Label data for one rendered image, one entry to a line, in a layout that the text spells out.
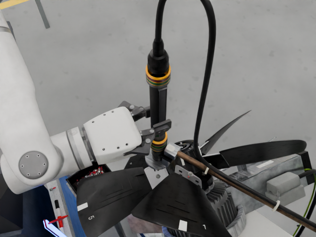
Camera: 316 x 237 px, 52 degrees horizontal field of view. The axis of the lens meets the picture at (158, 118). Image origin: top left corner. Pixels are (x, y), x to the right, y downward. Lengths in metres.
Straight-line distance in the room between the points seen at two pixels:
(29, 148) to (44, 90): 2.23
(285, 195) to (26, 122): 0.81
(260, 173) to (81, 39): 2.32
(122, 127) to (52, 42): 2.52
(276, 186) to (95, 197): 0.56
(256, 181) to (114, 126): 0.60
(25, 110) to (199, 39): 2.55
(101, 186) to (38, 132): 0.50
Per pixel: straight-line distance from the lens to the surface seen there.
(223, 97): 2.65
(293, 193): 1.12
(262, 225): 1.05
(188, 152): 0.95
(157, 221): 0.71
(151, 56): 0.52
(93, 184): 1.05
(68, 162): 0.63
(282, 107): 2.72
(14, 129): 0.57
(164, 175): 1.00
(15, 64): 0.67
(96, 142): 0.64
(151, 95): 0.60
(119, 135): 0.64
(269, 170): 1.12
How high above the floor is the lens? 2.12
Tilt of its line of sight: 59 degrees down
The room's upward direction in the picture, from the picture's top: straight up
